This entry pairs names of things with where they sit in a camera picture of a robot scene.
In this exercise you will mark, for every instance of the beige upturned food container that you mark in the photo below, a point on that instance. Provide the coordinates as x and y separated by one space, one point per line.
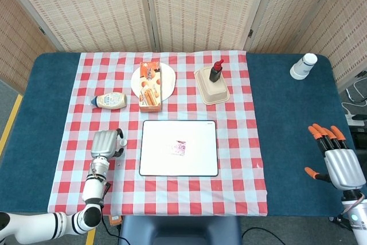
213 91

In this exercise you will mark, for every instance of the black screen hinge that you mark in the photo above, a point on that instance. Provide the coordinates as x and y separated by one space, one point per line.
250 33
42 30

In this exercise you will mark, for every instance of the white rectangular board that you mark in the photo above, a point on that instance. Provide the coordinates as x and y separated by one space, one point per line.
160 147

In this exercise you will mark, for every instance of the mayonnaise squeeze bottle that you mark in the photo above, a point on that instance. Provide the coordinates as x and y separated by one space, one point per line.
111 101

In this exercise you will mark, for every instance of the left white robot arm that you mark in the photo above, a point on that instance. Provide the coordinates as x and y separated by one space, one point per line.
91 187

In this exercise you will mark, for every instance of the orange snack box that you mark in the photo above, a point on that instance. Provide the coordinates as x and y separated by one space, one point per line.
149 90

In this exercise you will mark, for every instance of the pink patterned packet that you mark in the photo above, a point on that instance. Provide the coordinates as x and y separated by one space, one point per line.
179 148

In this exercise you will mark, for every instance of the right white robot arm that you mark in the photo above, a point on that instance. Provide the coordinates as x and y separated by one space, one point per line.
357 219

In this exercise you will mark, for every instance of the black red-capped sauce bottle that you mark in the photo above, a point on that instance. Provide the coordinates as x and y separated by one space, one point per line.
215 74

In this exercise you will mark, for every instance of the right silver orange-tipped robot hand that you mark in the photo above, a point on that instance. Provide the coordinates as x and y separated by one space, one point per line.
342 170

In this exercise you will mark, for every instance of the woven folding screen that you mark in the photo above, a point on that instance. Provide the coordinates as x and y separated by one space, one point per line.
100 12

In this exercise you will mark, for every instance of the blue felt table cover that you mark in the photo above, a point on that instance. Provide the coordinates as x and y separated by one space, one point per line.
292 113

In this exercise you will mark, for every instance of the white power strip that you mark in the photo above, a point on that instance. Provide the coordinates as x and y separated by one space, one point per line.
355 119

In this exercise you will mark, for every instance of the left silver black-fingered robot hand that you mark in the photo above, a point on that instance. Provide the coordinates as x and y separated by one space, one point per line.
103 143

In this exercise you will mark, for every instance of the white paper cup stack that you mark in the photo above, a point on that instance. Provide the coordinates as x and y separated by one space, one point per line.
302 67

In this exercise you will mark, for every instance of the dark blue seat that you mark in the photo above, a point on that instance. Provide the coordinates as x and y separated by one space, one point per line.
180 230

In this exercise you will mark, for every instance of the white plate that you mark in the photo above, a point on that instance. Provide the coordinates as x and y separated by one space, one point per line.
167 80

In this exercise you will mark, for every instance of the red white checkered tablecloth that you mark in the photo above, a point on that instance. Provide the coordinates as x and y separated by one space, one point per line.
238 141

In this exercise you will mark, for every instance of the small orange device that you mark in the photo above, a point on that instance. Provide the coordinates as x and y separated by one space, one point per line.
115 220

